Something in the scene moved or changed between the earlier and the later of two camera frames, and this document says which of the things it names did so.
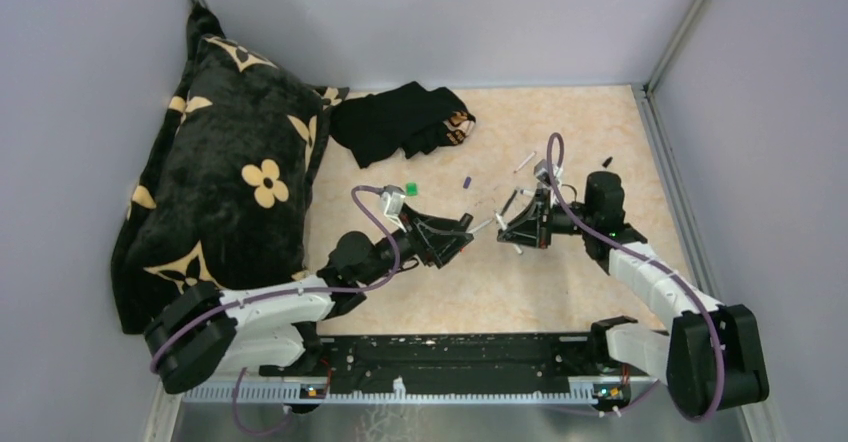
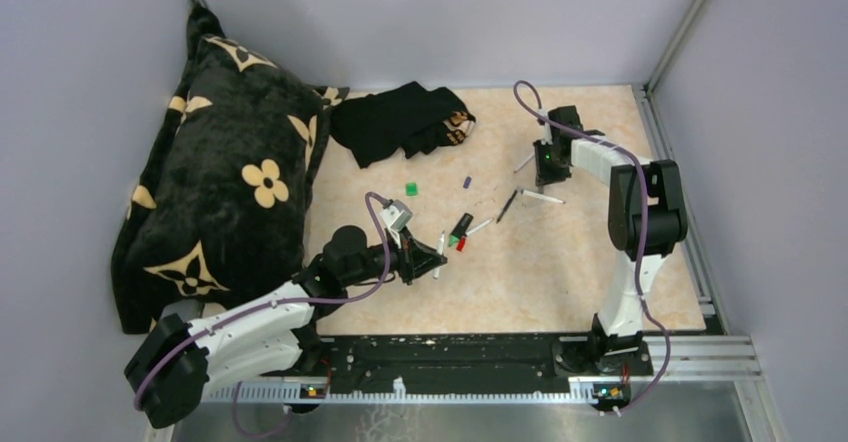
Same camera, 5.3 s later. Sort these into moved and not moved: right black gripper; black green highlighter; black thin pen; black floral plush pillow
Moved: right black gripper
Not moved: black thin pen; black floral plush pillow; black green highlighter
